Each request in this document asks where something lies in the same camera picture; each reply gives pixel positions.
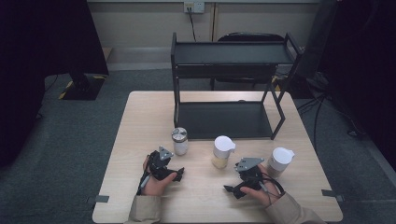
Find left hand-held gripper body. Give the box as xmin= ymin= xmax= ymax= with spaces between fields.
xmin=147 ymin=146 xmax=176 ymax=181

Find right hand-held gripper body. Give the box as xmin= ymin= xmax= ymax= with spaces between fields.
xmin=234 ymin=157 xmax=265 ymax=191

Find glass shaker with metal lid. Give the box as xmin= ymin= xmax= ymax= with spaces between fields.
xmin=171 ymin=126 xmax=190 ymax=157

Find white-lid jar with brown contents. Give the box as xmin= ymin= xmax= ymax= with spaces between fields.
xmin=265 ymin=147 xmax=296 ymax=179

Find white-lid jar with yellow contents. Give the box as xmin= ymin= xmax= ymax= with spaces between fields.
xmin=211 ymin=134 xmax=237 ymax=170

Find black two-tier metal shelf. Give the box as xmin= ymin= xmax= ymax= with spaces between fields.
xmin=170 ymin=31 xmax=304 ymax=143

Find person's left hand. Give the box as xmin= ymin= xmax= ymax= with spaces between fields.
xmin=141 ymin=155 xmax=178 ymax=197

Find person's right hand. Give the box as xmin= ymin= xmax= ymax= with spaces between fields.
xmin=247 ymin=163 xmax=284 ymax=208

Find black stand base yellow stripes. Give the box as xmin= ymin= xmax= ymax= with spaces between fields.
xmin=58 ymin=73 xmax=107 ymax=102

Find black chair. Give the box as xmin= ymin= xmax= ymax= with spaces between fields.
xmin=209 ymin=31 xmax=286 ymax=91

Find dark upright panel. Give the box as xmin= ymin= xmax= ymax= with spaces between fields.
xmin=294 ymin=0 xmax=340 ymax=80

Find dark curtain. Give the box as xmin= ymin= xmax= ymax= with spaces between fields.
xmin=0 ymin=0 xmax=110 ymax=168
xmin=320 ymin=0 xmax=396 ymax=172

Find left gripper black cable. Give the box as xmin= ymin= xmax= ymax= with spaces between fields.
xmin=135 ymin=161 xmax=154 ymax=197

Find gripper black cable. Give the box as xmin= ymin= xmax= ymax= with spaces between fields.
xmin=259 ymin=172 xmax=286 ymax=207
xmin=135 ymin=161 xmax=154 ymax=197

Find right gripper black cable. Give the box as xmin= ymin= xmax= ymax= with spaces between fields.
xmin=259 ymin=172 xmax=286 ymax=207

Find grey table bracket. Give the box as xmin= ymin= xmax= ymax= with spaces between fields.
xmin=86 ymin=194 xmax=110 ymax=205
xmin=320 ymin=189 xmax=346 ymax=203

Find black floor cables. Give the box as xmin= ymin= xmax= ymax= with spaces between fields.
xmin=296 ymin=92 xmax=366 ymax=152

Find black power cable on wall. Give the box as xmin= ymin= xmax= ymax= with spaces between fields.
xmin=187 ymin=7 xmax=198 ymax=43

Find white wall socket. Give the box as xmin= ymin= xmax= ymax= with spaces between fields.
xmin=183 ymin=1 xmax=206 ymax=15

